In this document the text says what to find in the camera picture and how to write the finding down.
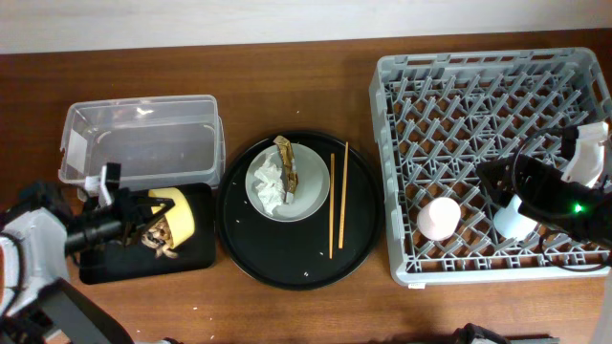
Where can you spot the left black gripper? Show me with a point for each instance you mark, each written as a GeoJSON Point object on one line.
{"type": "Point", "coordinates": [133, 204]}

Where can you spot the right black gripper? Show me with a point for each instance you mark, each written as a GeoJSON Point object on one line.
{"type": "Point", "coordinates": [543, 180]}

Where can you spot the peanut shells food scraps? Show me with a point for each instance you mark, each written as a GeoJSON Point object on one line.
{"type": "Point", "coordinates": [158, 237]}

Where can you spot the yellow bowl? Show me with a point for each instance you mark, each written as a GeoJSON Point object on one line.
{"type": "Point", "coordinates": [182, 223]}

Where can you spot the light blue plastic cup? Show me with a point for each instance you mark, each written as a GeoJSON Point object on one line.
{"type": "Point", "coordinates": [510, 224]}

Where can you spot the pink plastic cup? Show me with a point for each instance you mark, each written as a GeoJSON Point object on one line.
{"type": "Point", "coordinates": [439, 219]}

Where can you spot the white napkin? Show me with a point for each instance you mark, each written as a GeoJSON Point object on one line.
{"type": "Point", "coordinates": [270, 188]}

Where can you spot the gold foil wrapper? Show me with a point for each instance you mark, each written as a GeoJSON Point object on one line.
{"type": "Point", "coordinates": [287, 156]}

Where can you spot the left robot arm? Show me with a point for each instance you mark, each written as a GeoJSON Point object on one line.
{"type": "Point", "coordinates": [37, 236]}

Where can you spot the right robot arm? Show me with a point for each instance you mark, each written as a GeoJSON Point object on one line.
{"type": "Point", "coordinates": [580, 212]}

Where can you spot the grey dishwasher rack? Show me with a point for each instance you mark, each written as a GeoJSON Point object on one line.
{"type": "Point", "coordinates": [437, 116]}

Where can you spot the black rectangular tray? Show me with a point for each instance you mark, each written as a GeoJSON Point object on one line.
{"type": "Point", "coordinates": [116, 262]}

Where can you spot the clear plastic storage bin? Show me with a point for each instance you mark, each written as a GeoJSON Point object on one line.
{"type": "Point", "coordinates": [158, 141]}

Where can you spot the round black serving tray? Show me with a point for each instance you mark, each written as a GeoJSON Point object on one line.
{"type": "Point", "coordinates": [295, 256]}

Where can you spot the grey round plate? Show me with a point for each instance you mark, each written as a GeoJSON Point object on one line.
{"type": "Point", "coordinates": [312, 189]}

